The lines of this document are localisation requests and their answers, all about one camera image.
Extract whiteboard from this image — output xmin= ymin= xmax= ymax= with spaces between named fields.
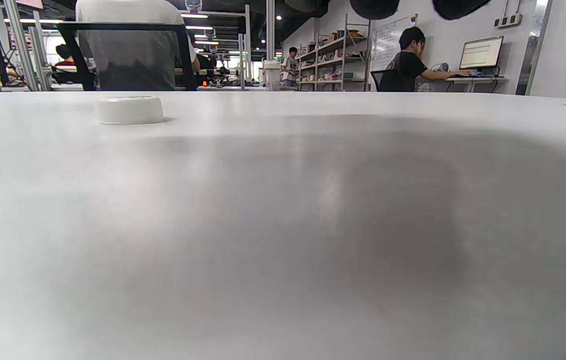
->
xmin=370 ymin=16 xmax=418 ymax=72

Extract clear tumbler with white lid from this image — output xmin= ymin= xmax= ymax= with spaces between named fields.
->
xmin=263 ymin=60 xmax=283 ymax=92

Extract aluminium frame post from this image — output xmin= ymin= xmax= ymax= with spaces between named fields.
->
xmin=2 ymin=0 xmax=40 ymax=92

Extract black mesh office chair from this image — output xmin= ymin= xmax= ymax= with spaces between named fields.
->
xmin=57 ymin=22 xmax=198 ymax=92

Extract white mineral water bottle cap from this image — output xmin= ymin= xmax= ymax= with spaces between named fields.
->
xmin=96 ymin=96 xmax=165 ymax=126

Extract computer monitor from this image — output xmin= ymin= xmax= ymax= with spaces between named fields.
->
xmin=459 ymin=36 xmax=505 ymax=71

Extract metal storage shelf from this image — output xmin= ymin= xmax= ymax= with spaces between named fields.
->
xmin=297 ymin=14 xmax=372 ymax=92

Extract person's right hand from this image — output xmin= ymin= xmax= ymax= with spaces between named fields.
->
xmin=283 ymin=0 xmax=493 ymax=21

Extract wall power outlets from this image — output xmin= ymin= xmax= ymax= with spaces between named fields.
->
xmin=493 ymin=12 xmax=523 ymax=28

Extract white office desk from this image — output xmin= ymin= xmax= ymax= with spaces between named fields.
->
xmin=415 ymin=75 xmax=510 ymax=94

